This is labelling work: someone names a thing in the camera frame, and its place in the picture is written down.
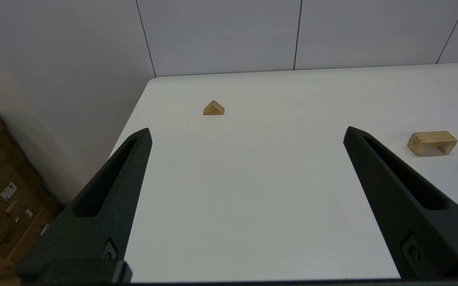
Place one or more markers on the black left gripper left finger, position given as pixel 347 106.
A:
pixel 94 238

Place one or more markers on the arched wooden building block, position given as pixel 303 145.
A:
pixel 431 138

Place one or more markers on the triangular wooden building block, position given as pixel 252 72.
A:
pixel 214 109

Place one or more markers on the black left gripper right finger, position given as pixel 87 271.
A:
pixel 424 234

